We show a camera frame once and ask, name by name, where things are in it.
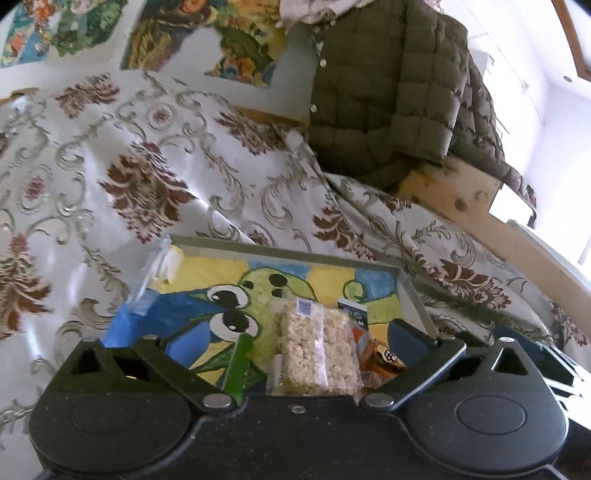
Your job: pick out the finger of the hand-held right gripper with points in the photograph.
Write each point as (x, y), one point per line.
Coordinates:
(540, 350)

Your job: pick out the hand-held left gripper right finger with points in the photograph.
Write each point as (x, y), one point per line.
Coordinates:
(408, 344)

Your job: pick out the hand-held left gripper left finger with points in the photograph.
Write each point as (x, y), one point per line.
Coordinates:
(175, 376)

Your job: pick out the yellow-orange snack packet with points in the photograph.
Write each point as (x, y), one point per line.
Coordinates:
(378, 364)

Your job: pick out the labelled puffed rice packet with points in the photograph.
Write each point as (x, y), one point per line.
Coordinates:
(314, 350)

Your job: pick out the grey tray with frog painting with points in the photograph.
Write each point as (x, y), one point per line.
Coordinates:
(323, 281)

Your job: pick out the clear plastic wrapper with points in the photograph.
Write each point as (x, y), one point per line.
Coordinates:
(154, 277)

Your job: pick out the floral printed blanket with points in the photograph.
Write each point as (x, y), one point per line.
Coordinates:
(138, 138)

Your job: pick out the olive quilted jacket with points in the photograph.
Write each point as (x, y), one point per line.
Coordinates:
(378, 92)

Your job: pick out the brown wooden trim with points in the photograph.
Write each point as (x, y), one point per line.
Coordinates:
(572, 37)

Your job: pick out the pale floral cloth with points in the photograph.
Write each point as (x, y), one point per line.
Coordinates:
(314, 10)

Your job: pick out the wooden bed frame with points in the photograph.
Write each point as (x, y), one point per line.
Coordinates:
(461, 194)

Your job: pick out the blond figure wall poster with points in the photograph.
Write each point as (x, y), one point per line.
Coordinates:
(87, 25)

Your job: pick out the orange-haired figure wall poster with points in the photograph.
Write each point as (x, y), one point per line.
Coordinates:
(23, 32)

